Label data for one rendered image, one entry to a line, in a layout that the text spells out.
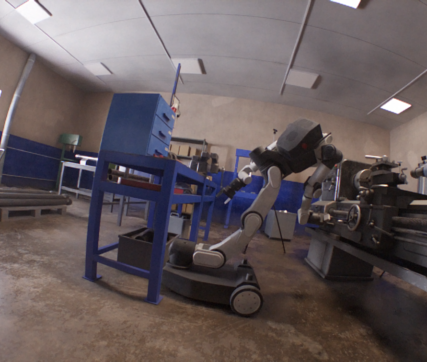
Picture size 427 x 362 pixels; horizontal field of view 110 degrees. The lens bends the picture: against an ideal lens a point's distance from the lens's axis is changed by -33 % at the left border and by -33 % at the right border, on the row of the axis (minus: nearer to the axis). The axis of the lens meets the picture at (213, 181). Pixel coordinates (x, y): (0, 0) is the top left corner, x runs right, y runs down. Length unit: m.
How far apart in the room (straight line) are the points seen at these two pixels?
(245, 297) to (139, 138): 1.13
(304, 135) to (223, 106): 4.85
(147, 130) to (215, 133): 4.69
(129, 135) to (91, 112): 6.54
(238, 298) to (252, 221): 0.49
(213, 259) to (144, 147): 0.83
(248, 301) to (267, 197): 0.68
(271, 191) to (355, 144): 5.42
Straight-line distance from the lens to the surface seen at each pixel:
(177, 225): 2.61
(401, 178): 1.69
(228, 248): 1.50
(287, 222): 4.45
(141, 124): 1.36
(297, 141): 1.47
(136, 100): 1.45
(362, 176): 2.54
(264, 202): 1.48
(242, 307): 1.41
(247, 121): 6.02
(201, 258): 1.48
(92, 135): 7.52
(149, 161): 1.28
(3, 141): 6.20
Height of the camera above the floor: 0.71
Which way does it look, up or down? 3 degrees up
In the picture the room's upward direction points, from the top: 9 degrees clockwise
